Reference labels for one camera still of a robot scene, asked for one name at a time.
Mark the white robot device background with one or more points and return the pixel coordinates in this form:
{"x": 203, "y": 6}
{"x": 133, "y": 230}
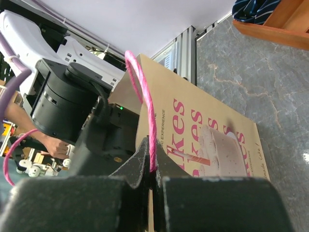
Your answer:
{"x": 34, "y": 164}

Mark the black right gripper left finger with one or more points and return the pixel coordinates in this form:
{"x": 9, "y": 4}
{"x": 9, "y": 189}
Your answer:
{"x": 136, "y": 170}

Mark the pink and cream paper bag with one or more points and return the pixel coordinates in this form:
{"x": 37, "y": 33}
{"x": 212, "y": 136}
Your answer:
{"x": 228, "y": 189}

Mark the bare human hand background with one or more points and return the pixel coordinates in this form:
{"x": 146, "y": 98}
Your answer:
{"x": 55, "y": 147}

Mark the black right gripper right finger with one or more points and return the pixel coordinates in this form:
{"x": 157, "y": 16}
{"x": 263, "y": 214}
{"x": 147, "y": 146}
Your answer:
{"x": 169, "y": 169}

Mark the orange compartment tray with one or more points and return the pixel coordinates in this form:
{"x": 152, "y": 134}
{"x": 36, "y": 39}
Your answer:
{"x": 287, "y": 25}

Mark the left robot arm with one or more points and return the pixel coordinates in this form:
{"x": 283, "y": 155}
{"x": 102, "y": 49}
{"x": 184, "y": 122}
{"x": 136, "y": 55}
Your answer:
{"x": 67, "y": 100}

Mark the blue striped rolled tie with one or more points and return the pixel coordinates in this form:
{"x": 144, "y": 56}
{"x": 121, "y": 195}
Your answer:
{"x": 253, "y": 11}

